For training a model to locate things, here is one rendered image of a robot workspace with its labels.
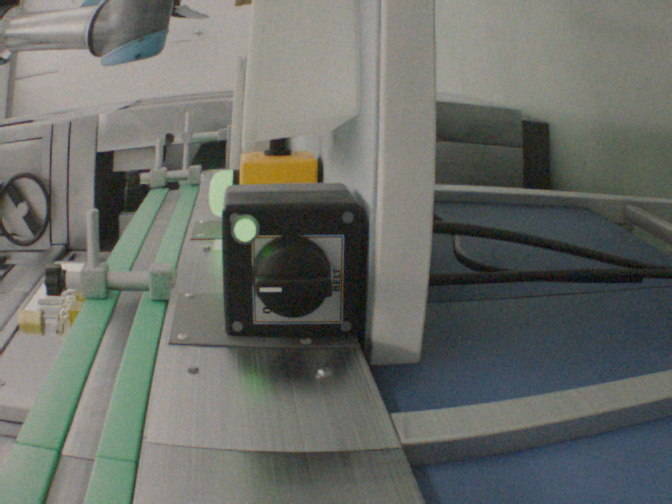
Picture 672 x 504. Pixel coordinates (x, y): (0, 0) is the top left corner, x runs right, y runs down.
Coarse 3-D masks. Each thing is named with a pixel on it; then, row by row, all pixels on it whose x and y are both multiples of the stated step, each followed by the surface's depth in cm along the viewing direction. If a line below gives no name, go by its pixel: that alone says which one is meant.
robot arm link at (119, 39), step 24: (120, 0) 111; (144, 0) 111; (168, 0) 114; (0, 24) 122; (24, 24) 121; (48, 24) 119; (72, 24) 117; (96, 24) 114; (120, 24) 112; (144, 24) 113; (168, 24) 118; (0, 48) 124; (24, 48) 124; (48, 48) 122; (72, 48) 121; (96, 48) 116; (120, 48) 113; (144, 48) 115
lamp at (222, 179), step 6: (216, 174) 81; (222, 174) 81; (228, 174) 81; (234, 174) 81; (216, 180) 80; (222, 180) 80; (228, 180) 80; (234, 180) 80; (210, 186) 81; (216, 186) 80; (222, 186) 80; (210, 192) 81; (216, 192) 80; (222, 192) 80; (210, 198) 81; (216, 198) 80; (222, 198) 80; (210, 204) 81; (216, 204) 80; (222, 204) 80; (216, 210) 81
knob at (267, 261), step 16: (272, 240) 50; (288, 240) 50; (304, 240) 50; (256, 256) 51; (272, 256) 49; (288, 256) 49; (304, 256) 49; (320, 256) 50; (256, 272) 49; (272, 272) 49; (288, 272) 49; (304, 272) 49; (320, 272) 49; (256, 288) 48; (272, 288) 48; (288, 288) 48; (304, 288) 48; (320, 288) 48; (272, 304) 49; (288, 304) 50; (304, 304) 50; (320, 304) 50
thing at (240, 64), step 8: (240, 56) 125; (240, 64) 124; (240, 72) 124; (240, 80) 124; (240, 88) 125; (240, 96) 126; (240, 104) 126; (240, 112) 126; (232, 120) 126; (240, 120) 127; (232, 128) 126; (240, 128) 127; (232, 136) 126; (232, 144) 126; (232, 152) 127; (232, 160) 127; (232, 168) 127
